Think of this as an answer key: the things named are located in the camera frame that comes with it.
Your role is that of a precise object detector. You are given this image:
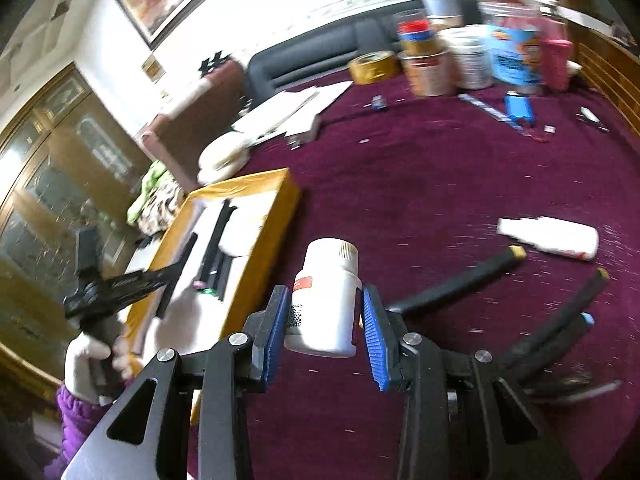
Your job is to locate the white pill bottle red label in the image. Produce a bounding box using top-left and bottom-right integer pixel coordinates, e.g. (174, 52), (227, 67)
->
(284, 237), (362, 359)

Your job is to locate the black marker green cap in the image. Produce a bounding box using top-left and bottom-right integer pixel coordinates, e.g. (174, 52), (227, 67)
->
(207, 252), (233, 300)

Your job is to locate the black marker yellow-green cap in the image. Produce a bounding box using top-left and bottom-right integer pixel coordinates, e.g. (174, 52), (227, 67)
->
(386, 245), (527, 314)

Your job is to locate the black marker pink cap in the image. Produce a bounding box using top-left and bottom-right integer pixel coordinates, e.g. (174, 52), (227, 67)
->
(192, 198), (236, 290)

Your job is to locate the black marker blue cap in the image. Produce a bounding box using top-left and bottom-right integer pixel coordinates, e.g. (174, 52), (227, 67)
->
(509, 312), (594, 382)

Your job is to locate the black marker yellow cap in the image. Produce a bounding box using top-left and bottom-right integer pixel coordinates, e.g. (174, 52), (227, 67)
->
(501, 268), (610, 367)

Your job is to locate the white squeeze bottle red label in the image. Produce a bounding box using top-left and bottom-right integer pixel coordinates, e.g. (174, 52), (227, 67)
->
(497, 217), (600, 261)

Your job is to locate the slim black pen blue tip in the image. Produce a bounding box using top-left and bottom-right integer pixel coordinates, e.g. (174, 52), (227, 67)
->
(155, 233), (198, 320)

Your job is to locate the purple left sleeve forearm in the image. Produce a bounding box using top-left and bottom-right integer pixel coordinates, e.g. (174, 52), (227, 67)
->
(43, 386), (112, 480)

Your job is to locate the white gloved left hand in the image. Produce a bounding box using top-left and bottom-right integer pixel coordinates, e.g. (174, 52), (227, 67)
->
(64, 333), (134, 405)

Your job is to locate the yellow-edged white tray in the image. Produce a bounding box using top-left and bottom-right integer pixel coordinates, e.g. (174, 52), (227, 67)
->
(121, 167), (303, 426)

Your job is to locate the green patterned cloth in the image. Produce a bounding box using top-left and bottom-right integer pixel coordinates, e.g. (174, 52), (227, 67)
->
(127, 160), (186, 236)

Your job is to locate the glass display cabinet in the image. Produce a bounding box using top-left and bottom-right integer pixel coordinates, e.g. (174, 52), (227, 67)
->
(1, 64), (150, 402)

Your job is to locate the brown armchair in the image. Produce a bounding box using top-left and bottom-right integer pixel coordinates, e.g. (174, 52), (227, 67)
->
(141, 58), (245, 193)

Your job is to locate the white plastic bag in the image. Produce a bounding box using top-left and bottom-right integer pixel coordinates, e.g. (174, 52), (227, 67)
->
(198, 131), (250, 186)

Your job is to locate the white paper stack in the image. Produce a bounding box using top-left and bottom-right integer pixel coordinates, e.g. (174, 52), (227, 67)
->
(232, 81), (352, 146)

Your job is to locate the blue ballpoint pen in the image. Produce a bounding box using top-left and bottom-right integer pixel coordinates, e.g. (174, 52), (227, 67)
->
(458, 93), (529, 136)

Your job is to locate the yellow tape roll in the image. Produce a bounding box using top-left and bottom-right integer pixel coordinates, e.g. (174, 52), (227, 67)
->
(348, 51), (400, 86)

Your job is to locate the dark sofa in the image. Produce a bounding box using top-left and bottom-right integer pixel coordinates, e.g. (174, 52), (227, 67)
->
(246, 0), (424, 106)

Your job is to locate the orange lidded cup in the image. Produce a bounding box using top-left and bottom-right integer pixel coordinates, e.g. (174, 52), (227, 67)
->
(399, 50), (454, 98)

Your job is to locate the nail clipper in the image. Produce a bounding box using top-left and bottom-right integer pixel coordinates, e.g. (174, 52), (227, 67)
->
(576, 106), (610, 133)

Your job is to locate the white plastic jar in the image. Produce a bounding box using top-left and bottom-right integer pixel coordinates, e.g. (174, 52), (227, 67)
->
(439, 24), (494, 90)

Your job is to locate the small jar red blue lid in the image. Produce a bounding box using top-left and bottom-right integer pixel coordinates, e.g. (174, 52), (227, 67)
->
(394, 9), (439, 56)

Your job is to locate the clear jar cartoon blue label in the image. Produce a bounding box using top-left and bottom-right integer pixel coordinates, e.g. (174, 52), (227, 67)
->
(480, 1), (542, 94)

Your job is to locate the pink insulated flask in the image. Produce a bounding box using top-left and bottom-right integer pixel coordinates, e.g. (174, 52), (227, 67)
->
(538, 12), (573, 92)

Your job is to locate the wooden brick-pattern cabinet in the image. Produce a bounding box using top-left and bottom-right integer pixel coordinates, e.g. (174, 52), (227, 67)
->
(555, 0), (639, 133)

